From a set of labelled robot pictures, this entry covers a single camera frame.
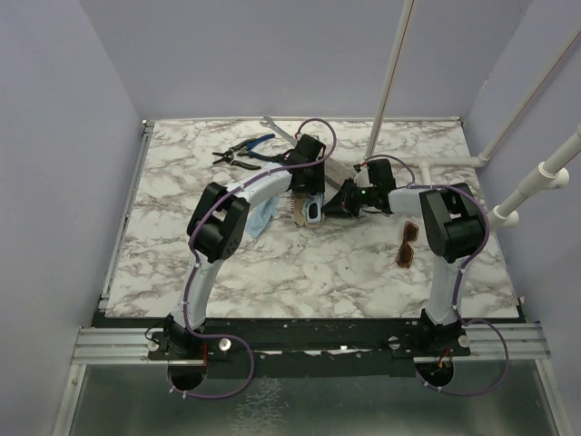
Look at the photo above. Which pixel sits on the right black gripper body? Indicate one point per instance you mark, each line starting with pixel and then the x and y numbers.
pixel 354 197

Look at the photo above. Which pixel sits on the grey rectangular block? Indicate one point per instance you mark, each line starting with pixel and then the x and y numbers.
pixel 337 173

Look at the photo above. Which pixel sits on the blue handled pliers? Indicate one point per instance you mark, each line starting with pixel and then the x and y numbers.
pixel 247 148

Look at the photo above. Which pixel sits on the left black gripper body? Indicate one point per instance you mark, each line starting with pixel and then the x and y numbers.
pixel 312 182

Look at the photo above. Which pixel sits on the aluminium extrusion rail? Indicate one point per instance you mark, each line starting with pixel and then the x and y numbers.
pixel 75 377

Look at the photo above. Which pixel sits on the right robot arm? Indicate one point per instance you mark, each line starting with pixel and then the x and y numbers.
pixel 455 223

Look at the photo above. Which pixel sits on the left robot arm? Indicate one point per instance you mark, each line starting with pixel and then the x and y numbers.
pixel 219 221

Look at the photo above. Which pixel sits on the silver open-end wrench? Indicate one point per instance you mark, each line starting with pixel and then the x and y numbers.
pixel 268 122

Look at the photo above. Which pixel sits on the black handled cutters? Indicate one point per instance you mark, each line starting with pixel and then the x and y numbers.
pixel 230 160

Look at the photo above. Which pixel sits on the white PVC pipe frame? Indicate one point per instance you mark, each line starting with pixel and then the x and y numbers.
pixel 550 174

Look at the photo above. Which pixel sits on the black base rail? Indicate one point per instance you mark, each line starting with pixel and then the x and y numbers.
pixel 232 349

